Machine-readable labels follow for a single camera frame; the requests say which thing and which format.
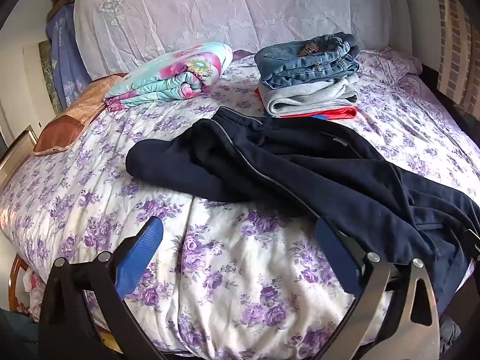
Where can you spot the wooden chair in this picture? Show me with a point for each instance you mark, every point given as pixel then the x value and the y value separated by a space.
pixel 15 270

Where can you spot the brick-pattern curtain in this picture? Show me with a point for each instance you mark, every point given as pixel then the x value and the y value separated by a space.
pixel 453 45

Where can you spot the green painting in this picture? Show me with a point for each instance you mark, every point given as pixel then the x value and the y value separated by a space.
pixel 48 75

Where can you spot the pink floral cloth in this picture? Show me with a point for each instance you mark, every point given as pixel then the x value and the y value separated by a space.
pixel 33 296

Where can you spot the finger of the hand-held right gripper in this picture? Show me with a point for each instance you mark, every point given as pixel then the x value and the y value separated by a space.
pixel 473 245

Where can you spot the brown pillow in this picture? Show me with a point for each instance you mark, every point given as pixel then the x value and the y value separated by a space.
pixel 67 120

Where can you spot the folded blue jeans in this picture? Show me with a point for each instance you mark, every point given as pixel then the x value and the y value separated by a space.
pixel 300 63

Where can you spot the purple floral bedspread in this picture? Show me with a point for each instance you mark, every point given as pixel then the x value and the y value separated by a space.
pixel 225 270

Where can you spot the navy blue pants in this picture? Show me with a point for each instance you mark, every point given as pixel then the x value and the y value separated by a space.
pixel 300 165

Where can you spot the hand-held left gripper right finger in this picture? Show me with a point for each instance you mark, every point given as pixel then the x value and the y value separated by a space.
pixel 337 258

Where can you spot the white lace cloth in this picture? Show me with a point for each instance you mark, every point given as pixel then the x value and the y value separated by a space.
pixel 225 7

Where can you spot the folded teal pink floral blanket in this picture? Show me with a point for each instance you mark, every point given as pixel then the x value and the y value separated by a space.
pixel 168 75

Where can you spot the metal-framed window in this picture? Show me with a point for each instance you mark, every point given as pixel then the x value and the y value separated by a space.
pixel 18 150

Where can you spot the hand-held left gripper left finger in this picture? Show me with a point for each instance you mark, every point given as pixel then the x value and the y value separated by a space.
pixel 140 255

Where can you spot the blue printed cloth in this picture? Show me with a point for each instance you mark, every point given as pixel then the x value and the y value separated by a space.
pixel 63 52

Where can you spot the folded red garment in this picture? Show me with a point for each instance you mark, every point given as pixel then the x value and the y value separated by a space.
pixel 337 113

